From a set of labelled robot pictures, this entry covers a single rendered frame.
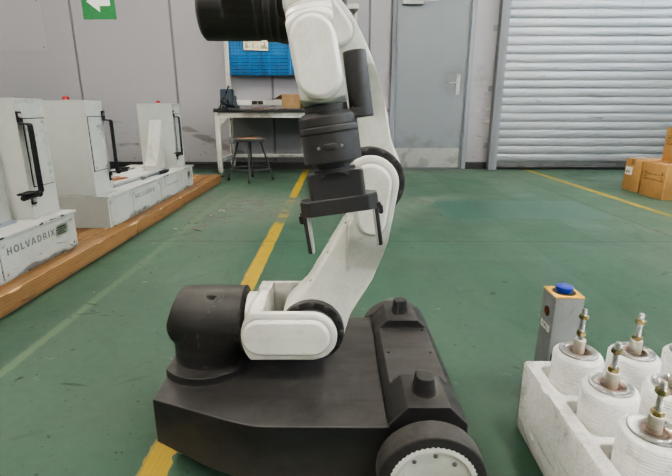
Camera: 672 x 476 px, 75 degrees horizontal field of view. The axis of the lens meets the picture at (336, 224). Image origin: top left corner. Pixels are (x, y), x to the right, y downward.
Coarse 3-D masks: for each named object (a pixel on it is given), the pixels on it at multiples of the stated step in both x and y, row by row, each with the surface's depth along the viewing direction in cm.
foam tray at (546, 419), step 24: (528, 384) 100; (552, 384) 93; (528, 408) 100; (552, 408) 88; (576, 408) 89; (528, 432) 99; (552, 432) 88; (576, 432) 79; (552, 456) 88; (576, 456) 79; (600, 456) 74
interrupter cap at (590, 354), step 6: (564, 342) 96; (570, 342) 96; (564, 348) 93; (570, 348) 94; (588, 348) 93; (564, 354) 92; (570, 354) 91; (576, 354) 92; (582, 354) 92; (588, 354) 91; (594, 354) 91; (582, 360) 89; (588, 360) 89; (594, 360) 89
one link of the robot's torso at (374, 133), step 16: (336, 0) 77; (336, 16) 77; (352, 16) 78; (336, 32) 78; (352, 32) 78; (352, 48) 79; (368, 48) 79; (368, 64) 80; (384, 112) 84; (368, 128) 85; (384, 128) 85; (368, 144) 86; (384, 144) 86; (400, 176) 86; (400, 192) 87
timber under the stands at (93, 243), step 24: (192, 192) 372; (144, 216) 282; (96, 240) 230; (120, 240) 249; (48, 264) 195; (72, 264) 204; (0, 288) 169; (24, 288) 173; (48, 288) 187; (0, 312) 161
